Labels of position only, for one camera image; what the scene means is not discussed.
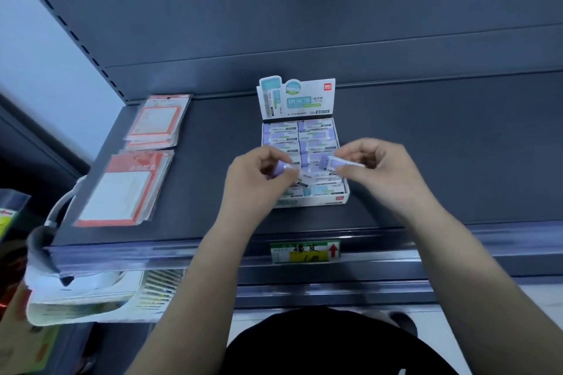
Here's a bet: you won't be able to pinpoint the rows of boxed purple erasers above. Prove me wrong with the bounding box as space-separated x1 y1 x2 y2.
262 119 346 198

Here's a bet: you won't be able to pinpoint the dark grey metal shelf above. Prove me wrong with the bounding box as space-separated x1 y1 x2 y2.
44 69 563 305

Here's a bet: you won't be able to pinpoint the purple and white eraser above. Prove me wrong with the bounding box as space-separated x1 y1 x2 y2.
319 155 366 171

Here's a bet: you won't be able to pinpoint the colourful packaged goods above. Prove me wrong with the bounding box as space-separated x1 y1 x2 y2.
0 189 32 314

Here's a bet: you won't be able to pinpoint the person's right forearm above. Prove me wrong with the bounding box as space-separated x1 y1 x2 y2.
396 199 563 375

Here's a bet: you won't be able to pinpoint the person's left hand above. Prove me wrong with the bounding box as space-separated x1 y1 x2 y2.
219 145 301 226

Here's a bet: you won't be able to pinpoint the stack of paper booklets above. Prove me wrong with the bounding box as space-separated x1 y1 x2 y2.
25 268 185 328

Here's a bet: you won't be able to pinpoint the white eraser display box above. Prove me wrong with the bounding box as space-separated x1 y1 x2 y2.
256 75 351 209

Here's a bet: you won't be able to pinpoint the slotted metal shelf upright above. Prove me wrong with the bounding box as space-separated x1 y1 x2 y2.
0 0 130 104

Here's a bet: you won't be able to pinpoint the person's left forearm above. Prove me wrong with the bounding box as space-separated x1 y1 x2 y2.
125 212 264 375

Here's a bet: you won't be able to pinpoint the small orange sticky note packs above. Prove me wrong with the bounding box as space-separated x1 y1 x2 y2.
124 94 193 151

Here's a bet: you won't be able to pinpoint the green and white price label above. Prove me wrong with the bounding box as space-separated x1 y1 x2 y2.
270 241 341 265

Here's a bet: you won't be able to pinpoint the white curved handle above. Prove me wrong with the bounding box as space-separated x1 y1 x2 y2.
26 176 89 276

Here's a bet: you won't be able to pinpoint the large orange sticky note packs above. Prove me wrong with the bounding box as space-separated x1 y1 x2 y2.
73 149 176 228

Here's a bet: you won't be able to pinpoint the person's black shirt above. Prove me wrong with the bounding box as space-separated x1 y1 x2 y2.
219 306 460 375

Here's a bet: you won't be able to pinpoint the person's right hand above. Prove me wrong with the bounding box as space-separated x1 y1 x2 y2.
334 137 437 227

